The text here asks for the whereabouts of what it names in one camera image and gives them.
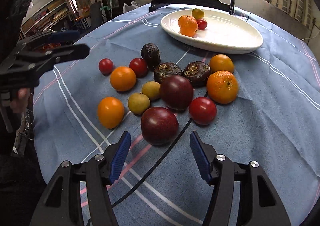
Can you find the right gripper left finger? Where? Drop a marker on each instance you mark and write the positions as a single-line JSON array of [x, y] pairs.
[[60, 203]]

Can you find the mandarin orange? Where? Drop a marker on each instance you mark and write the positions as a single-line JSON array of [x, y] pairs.
[[222, 87], [188, 25]]

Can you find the person's left hand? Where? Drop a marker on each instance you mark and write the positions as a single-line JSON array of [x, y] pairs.
[[20, 102]]

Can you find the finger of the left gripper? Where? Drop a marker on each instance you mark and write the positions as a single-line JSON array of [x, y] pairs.
[[47, 37], [56, 55]]

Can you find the wrinkled passion fruit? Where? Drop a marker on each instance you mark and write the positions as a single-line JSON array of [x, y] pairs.
[[151, 54]]

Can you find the white plastic bag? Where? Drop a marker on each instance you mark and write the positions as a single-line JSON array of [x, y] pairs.
[[132, 6]]

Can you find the white ceramic plate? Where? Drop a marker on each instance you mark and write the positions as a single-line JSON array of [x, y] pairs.
[[225, 33]]

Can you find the red cherry tomato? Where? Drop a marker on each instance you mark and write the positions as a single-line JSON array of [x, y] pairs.
[[106, 66], [202, 24], [202, 110], [139, 66]]

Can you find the wall bookshelf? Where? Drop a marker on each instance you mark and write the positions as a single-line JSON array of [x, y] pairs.
[[46, 17]]

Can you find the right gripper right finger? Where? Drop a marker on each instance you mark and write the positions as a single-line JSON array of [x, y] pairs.
[[259, 202]]

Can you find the smooth orange fruit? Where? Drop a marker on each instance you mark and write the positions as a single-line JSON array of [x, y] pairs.
[[123, 78], [110, 112]]

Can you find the blue striped tablecloth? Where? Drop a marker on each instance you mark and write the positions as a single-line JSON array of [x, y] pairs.
[[274, 120]]

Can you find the yellow green fruit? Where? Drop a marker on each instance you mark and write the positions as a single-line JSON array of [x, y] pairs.
[[197, 13]]

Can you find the dark red plum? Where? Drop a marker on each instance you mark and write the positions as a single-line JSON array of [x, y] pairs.
[[177, 92], [159, 126]]

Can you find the dark passion fruit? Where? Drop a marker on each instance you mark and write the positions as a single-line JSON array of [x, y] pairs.
[[197, 73], [165, 70]]

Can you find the yellow green jujube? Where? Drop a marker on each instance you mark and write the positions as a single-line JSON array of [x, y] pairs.
[[138, 103], [151, 89]]

